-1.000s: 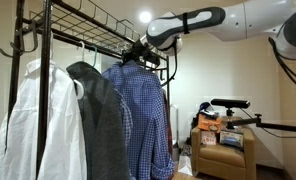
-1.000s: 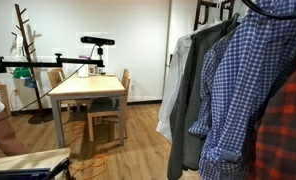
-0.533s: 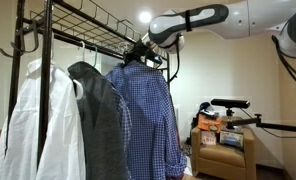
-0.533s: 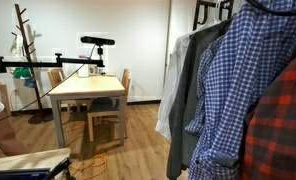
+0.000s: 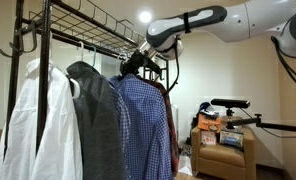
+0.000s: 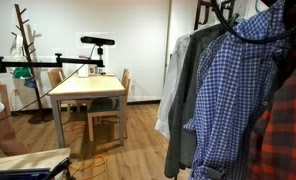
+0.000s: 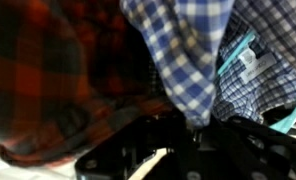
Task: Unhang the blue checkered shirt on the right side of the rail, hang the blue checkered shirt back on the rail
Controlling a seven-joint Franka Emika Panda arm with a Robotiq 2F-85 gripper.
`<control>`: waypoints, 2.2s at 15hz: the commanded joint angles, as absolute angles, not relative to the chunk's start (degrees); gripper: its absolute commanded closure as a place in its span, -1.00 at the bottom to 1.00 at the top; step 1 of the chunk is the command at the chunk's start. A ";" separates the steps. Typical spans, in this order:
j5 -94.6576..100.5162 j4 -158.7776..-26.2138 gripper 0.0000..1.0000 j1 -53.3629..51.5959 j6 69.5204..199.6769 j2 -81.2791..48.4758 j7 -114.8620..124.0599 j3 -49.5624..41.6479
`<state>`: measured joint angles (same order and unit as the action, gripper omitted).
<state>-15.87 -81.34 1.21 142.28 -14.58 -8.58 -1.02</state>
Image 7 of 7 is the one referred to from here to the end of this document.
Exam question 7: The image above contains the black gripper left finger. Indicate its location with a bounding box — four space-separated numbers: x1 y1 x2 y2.
74 111 191 180

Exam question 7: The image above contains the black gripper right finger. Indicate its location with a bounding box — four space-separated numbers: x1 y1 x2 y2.
201 116 296 180

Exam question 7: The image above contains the blue large-check shirt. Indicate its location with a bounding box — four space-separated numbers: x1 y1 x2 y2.
119 0 236 129

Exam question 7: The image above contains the blue fine-check shirt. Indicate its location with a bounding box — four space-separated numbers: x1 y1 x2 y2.
211 0 296 125

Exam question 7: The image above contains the red black plaid shirt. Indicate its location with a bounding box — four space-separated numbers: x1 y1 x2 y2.
0 0 176 168

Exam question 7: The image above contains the teal plastic hanger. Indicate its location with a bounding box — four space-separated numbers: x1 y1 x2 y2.
216 30 296 135

